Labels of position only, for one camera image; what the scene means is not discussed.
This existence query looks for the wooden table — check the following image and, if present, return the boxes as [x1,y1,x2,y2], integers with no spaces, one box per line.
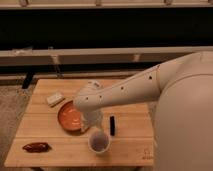
[5,79,153,167]

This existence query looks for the orange ceramic bowl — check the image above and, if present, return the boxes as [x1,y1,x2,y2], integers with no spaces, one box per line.
[57,101,82,132]

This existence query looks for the white wrapped packet left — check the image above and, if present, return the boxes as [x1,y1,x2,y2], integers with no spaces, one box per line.
[46,92,65,107]

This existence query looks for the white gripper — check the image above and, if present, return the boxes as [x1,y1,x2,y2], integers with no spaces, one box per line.
[81,110,103,132]

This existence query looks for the grey horizontal rail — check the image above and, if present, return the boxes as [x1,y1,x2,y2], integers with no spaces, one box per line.
[0,46,213,66]

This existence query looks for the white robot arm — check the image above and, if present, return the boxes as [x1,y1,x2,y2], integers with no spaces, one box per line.
[74,51,213,171]

